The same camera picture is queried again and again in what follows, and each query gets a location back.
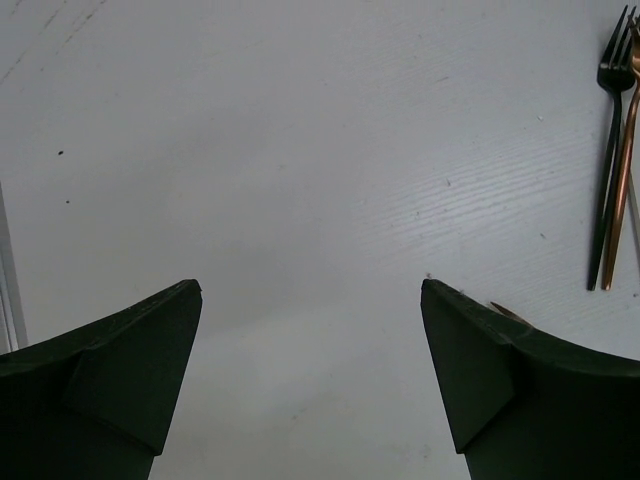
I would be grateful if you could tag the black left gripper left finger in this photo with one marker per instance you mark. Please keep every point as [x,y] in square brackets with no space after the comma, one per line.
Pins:
[97,402]

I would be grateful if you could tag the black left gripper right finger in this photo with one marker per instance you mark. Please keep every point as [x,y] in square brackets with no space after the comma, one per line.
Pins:
[523,404]

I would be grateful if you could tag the copper knife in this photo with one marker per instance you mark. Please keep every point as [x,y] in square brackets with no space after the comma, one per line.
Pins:
[510,314]

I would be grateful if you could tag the copper four-tine fork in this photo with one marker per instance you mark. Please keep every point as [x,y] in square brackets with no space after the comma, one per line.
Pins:
[619,188]

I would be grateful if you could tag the black fork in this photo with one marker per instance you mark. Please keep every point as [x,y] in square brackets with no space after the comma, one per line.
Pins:
[607,170]

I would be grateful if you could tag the aluminium table edge rail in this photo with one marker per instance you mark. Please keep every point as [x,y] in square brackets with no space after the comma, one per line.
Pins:
[13,327]

